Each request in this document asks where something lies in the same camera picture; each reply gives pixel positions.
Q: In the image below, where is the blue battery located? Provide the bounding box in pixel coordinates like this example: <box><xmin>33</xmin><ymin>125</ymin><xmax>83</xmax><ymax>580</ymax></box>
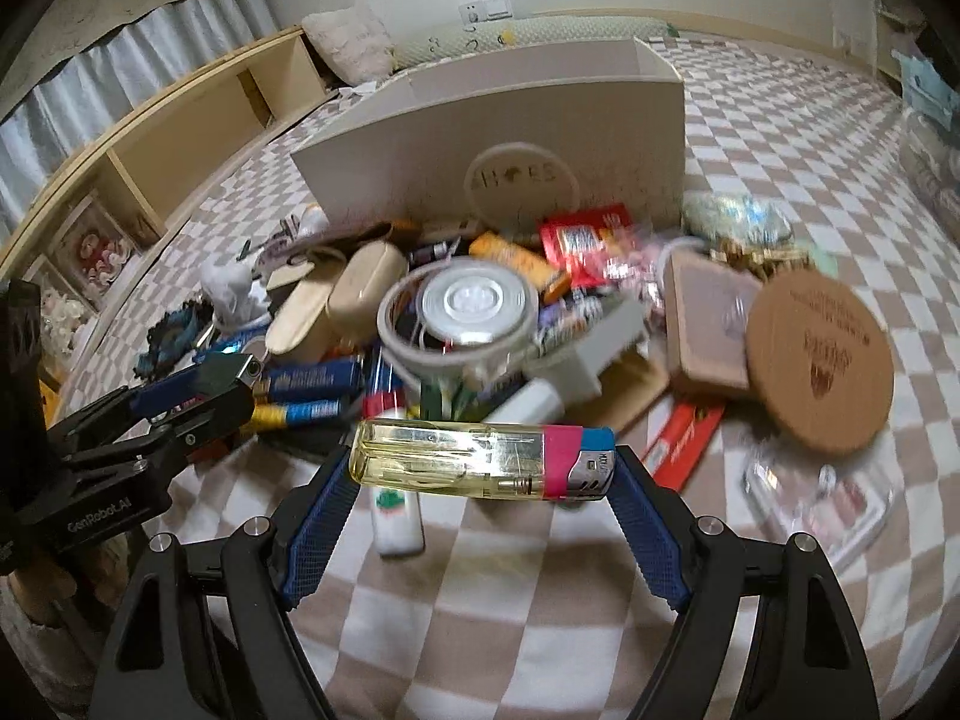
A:
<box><xmin>265</xmin><ymin>358</ymin><xmax>365</xmax><ymax>401</ymax></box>
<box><xmin>250</xmin><ymin>398</ymin><xmax>347</xmax><ymax>429</ymax></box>

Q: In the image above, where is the white tape roll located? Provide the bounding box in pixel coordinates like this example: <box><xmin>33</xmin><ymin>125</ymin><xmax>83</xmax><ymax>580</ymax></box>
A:
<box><xmin>376</xmin><ymin>258</ymin><xmax>540</xmax><ymax>377</ymax></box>

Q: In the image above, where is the clear plastic storage bin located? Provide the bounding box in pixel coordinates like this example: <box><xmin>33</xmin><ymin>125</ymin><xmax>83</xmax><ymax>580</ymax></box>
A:
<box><xmin>895</xmin><ymin>52</ymin><xmax>960</xmax><ymax>197</ymax></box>

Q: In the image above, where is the flat red box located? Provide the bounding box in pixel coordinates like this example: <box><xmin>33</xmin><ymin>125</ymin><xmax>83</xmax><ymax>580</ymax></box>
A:
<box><xmin>640</xmin><ymin>400</ymin><xmax>726</xmax><ymax>490</ymax></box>

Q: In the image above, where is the wooden shelf with clothes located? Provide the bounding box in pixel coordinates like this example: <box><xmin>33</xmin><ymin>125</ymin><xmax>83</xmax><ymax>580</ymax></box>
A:
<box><xmin>862</xmin><ymin>0</ymin><xmax>960</xmax><ymax>91</ymax></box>

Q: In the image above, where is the grey white charger plug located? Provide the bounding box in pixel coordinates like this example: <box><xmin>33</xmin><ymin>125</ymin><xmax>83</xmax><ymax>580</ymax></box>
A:
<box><xmin>480</xmin><ymin>299</ymin><xmax>647</xmax><ymax>428</ymax></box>

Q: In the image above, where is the beige oblong case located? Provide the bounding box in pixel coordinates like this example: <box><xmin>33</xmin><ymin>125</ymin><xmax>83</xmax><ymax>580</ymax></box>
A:
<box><xmin>265</xmin><ymin>280</ymin><xmax>339</xmax><ymax>365</ymax></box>

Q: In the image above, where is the yellow transparent lighter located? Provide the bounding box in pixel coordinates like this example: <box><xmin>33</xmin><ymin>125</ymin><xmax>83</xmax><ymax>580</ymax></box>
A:
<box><xmin>350</xmin><ymin>419</ymin><xmax>618</xmax><ymax>503</ymax></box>

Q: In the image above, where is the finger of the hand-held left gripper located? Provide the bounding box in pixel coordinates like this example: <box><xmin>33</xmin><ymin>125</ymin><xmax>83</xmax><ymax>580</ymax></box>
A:
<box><xmin>64</xmin><ymin>388</ymin><xmax>257</xmax><ymax>482</ymax></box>
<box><xmin>45</xmin><ymin>373</ymin><xmax>217</xmax><ymax>458</ymax></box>

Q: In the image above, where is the grey white curtain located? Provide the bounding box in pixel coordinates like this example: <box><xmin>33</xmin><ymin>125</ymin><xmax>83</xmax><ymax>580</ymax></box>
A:
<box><xmin>0</xmin><ymin>0</ymin><xmax>280</xmax><ymax>220</ymax></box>

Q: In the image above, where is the white cardboard box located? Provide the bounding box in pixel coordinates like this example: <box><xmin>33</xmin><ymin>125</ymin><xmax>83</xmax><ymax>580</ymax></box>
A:
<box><xmin>289</xmin><ymin>35</ymin><xmax>686</xmax><ymax>232</ymax></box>

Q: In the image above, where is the clear plastic case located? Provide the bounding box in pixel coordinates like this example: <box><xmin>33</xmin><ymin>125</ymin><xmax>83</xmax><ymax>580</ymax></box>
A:
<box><xmin>741</xmin><ymin>438</ymin><xmax>895</xmax><ymax>572</ymax></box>

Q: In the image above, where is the round cork coaster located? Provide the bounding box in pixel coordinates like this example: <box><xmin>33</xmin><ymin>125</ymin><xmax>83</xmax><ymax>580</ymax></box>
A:
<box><xmin>745</xmin><ymin>269</ymin><xmax>896</xmax><ymax>459</ymax></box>

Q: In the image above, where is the blue black crochet flower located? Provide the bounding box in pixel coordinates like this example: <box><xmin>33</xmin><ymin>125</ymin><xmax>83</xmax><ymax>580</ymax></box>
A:
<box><xmin>138</xmin><ymin>299</ymin><xmax>219</xmax><ymax>380</ymax></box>

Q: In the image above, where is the brown square box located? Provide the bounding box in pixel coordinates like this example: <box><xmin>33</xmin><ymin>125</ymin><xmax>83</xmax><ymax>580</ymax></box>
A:
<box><xmin>663</xmin><ymin>248</ymin><xmax>763</xmax><ymax>392</ymax></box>

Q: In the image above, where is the white fluffy pillow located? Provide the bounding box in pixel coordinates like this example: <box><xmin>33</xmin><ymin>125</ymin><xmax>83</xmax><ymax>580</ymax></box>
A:
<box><xmin>301</xmin><ymin>4</ymin><xmax>399</xmax><ymax>84</ymax></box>

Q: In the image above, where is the white plush figure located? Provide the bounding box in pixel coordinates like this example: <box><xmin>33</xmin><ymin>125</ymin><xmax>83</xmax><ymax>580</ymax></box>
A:
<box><xmin>202</xmin><ymin>262</ymin><xmax>272</xmax><ymax>332</ymax></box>

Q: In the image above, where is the checkered bed sheet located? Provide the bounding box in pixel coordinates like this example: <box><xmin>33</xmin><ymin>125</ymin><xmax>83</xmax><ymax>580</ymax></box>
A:
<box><xmin>45</xmin><ymin>34</ymin><xmax>960</xmax><ymax>720</ymax></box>

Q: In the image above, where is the yellow orange box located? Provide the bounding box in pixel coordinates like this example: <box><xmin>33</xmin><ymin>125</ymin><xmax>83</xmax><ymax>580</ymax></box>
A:
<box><xmin>468</xmin><ymin>232</ymin><xmax>572</xmax><ymax>298</ymax></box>

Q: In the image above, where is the clear round lid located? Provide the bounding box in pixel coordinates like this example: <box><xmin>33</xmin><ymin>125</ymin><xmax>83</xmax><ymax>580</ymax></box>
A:
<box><xmin>418</xmin><ymin>262</ymin><xmax>527</xmax><ymax>347</ymax></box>

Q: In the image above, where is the brown cardboard piece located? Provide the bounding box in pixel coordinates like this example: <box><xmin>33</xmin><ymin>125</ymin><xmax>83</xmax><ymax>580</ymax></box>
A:
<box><xmin>577</xmin><ymin>358</ymin><xmax>673</xmax><ymax>437</ymax></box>

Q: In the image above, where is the crumpled clear blue wrapper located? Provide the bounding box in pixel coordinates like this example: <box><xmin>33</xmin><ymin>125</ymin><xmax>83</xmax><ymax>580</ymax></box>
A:
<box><xmin>681</xmin><ymin>190</ymin><xmax>794</xmax><ymax>242</ymax></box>

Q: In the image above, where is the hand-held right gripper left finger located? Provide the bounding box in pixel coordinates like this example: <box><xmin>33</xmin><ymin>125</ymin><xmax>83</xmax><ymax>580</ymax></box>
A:
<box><xmin>90</xmin><ymin>456</ymin><xmax>361</xmax><ymax>720</ymax></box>

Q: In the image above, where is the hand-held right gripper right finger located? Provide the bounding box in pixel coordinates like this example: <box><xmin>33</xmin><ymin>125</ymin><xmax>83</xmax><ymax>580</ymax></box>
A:
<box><xmin>604</xmin><ymin>445</ymin><xmax>880</xmax><ymax>720</ymax></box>

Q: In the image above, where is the red snack packet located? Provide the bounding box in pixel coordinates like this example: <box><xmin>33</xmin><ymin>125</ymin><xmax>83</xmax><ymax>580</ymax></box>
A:
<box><xmin>539</xmin><ymin>203</ymin><xmax>636</xmax><ymax>287</ymax></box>

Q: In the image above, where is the green long pillow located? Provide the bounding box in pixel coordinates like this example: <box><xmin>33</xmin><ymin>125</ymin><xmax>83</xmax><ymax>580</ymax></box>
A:
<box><xmin>390</xmin><ymin>11</ymin><xmax>676</xmax><ymax>70</ymax></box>

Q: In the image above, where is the beige earbuds case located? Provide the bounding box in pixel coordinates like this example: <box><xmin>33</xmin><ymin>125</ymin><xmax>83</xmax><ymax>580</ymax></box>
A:
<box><xmin>325</xmin><ymin>241</ymin><xmax>410</xmax><ymax>320</ymax></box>

